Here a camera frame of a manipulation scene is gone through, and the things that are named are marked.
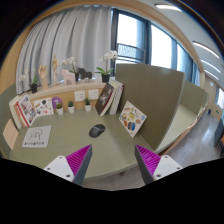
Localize black computer mouse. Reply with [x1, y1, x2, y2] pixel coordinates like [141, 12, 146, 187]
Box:
[89, 124, 106, 138]

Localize white orchid behind horses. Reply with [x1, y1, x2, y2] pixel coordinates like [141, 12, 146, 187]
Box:
[62, 57, 79, 81]

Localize olive desk partition panel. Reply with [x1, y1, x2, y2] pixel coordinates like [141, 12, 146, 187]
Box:
[115, 64, 185, 150]

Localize small potted plant right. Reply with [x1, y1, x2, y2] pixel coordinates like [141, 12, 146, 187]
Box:
[84, 98, 91, 112]

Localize purple round card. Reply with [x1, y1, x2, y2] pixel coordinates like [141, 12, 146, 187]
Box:
[52, 97, 63, 109]

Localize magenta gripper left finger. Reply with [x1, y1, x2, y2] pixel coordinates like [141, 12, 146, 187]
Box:
[44, 145, 92, 186]

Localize small potted plant middle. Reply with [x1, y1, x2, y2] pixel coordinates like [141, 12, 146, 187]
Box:
[68, 101, 75, 113]

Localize white wall socket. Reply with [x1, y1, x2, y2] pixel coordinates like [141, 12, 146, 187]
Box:
[74, 90, 85, 102]
[88, 89, 99, 100]

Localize black horse figurine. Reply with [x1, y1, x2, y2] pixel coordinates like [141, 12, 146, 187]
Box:
[78, 68, 92, 79]

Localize small potted plant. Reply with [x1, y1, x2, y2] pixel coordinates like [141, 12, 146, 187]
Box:
[84, 98, 91, 112]
[56, 103, 64, 115]
[68, 101, 75, 113]

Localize dark leaning book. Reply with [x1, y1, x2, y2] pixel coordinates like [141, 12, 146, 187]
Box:
[95, 83, 114, 116]

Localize white wall socket right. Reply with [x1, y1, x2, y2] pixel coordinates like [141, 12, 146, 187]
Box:
[88, 89, 99, 100]

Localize red white leaning book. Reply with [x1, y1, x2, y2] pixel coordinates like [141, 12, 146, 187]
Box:
[9, 95, 36, 128]

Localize colourful illustrated card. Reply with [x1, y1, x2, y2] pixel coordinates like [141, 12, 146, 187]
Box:
[119, 101, 147, 137]

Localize white leaning books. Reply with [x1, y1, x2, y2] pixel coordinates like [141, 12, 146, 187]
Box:
[109, 80, 124, 115]

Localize wooden artist mannequin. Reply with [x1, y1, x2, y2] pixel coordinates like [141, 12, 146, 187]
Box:
[52, 55, 60, 84]

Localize white orchid in black pot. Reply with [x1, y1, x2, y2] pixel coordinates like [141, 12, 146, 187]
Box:
[95, 50, 118, 83]

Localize pink horse figurine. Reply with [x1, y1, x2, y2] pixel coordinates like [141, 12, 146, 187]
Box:
[62, 69, 75, 85]

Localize white mouse pad with drawing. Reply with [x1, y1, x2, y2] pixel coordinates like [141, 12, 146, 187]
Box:
[22, 126, 51, 148]

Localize wooden hand model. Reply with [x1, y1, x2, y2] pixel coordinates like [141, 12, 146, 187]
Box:
[38, 65, 48, 90]

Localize sticker card on shelf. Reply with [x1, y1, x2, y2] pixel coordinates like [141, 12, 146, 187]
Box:
[34, 98, 54, 116]

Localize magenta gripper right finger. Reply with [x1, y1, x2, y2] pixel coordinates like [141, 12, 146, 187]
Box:
[135, 145, 182, 184]

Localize beige card at edge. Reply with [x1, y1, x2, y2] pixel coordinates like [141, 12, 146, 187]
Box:
[3, 119, 18, 150]

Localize grey curtain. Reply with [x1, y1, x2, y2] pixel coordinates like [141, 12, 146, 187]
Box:
[16, 5, 112, 94]

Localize white wall socket left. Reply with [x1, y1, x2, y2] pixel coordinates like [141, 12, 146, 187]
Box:
[74, 90, 85, 102]

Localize small potted plant left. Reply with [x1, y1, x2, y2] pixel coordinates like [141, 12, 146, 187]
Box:
[56, 103, 64, 115]

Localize white orchid left pot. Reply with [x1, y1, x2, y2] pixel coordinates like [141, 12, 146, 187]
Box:
[19, 68, 38, 93]

